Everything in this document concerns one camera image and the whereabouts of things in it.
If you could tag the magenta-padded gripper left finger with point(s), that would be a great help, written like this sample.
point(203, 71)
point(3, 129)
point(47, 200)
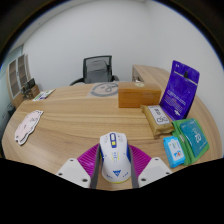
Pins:
point(74, 172)

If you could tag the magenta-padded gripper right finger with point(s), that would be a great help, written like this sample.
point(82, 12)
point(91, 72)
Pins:
point(155, 171)

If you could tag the white blue yellow computer mouse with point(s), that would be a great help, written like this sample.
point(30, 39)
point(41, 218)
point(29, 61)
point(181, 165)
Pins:
point(115, 160)

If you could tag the small blue wipes packet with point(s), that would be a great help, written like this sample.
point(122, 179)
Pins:
point(174, 151)

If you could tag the green teal wipes packet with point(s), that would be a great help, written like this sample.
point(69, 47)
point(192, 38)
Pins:
point(195, 138)

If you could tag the tan wrapped packet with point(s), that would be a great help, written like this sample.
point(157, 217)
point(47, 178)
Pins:
point(157, 119)

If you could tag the brown wooden box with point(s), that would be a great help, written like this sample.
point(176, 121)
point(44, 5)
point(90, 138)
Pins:
point(138, 96)

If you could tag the green white printed leaflet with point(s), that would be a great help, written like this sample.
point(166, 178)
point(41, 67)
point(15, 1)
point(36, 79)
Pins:
point(43, 95)

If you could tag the purple standing pouch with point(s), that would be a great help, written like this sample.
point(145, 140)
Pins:
point(179, 91)

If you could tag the grey sheet with round print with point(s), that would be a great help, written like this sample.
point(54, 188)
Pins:
point(101, 90)

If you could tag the dark brown cardboard box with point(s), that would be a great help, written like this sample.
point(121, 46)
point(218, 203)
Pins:
point(32, 92)

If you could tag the wooden side desk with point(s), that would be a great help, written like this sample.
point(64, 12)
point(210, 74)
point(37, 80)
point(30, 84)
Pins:
point(151, 73)

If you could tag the black cardboard box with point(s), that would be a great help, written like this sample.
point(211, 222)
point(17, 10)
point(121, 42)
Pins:
point(28, 84)

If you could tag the black mesh office chair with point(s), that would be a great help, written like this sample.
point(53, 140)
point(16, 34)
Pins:
point(97, 70)

